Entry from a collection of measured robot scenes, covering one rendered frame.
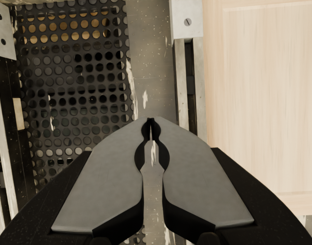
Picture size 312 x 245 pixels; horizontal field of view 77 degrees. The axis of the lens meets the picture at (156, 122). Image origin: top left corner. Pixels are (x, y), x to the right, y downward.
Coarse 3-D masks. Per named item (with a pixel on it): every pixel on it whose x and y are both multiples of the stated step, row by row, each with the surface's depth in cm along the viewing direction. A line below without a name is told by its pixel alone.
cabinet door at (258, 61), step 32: (224, 0) 44; (256, 0) 44; (288, 0) 44; (224, 32) 45; (256, 32) 45; (288, 32) 45; (224, 64) 46; (256, 64) 46; (288, 64) 46; (224, 96) 47; (256, 96) 47; (288, 96) 46; (224, 128) 47; (256, 128) 48; (288, 128) 47; (256, 160) 48; (288, 160) 48; (288, 192) 49
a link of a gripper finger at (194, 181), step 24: (168, 144) 10; (192, 144) 10; (168, 168) 8; (192, 168) 8; (216, 168) 8; (168, 192) 7; (192, 192) 7; (216, 192) 7; (168, 216) 7; (192, 216) 6; (216, 216) 6; (240, 216) 6; (192, 240) 7
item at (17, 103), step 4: (16, 100) 48; (16, 104) 48; (20, 104) 49; (16, 108) 48; (20, 108) 49; (16, 112) 48; (20, 112) 49; (16, 116) 48; (20, 116) 49; (16, 120) 48; (20, 120) 49; (20, 124) 49; (20, 128) 49; (24, 128) 50
